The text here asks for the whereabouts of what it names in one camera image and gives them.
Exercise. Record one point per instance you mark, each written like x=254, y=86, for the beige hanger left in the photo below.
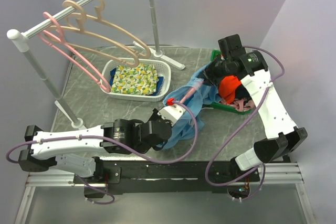
x=61, y=29

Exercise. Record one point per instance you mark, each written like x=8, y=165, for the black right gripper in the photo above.
x=207, y=73

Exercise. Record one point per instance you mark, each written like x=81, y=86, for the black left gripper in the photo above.
x=155, y=115

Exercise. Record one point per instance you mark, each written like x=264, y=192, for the lemon print cloth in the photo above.
x=140, y=80

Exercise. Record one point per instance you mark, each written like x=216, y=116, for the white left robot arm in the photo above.
x=60, y=150

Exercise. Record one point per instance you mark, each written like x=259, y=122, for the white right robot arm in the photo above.
x=283, y=136

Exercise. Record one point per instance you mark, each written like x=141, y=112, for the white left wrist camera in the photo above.
x=171, y=112

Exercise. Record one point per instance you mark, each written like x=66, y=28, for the light blue shorts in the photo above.
x=184, y=128

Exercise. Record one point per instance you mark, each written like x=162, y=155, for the orange garment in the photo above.
x=229, y=87

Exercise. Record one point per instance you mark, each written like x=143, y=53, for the aluminium frame rail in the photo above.
x=274, y=173

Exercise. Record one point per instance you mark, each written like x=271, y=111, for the green plastic tray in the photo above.
x=220, y=106

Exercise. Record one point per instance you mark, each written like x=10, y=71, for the beige hanger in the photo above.
x=76, y=22
x=61, y=29

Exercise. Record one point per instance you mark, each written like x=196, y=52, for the beige hanger right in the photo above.
x=76, y=22

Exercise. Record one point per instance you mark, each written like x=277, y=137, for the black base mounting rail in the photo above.
x=145, y=177

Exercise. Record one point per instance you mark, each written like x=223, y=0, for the navy pink floral garment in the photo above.
x=237, y=99

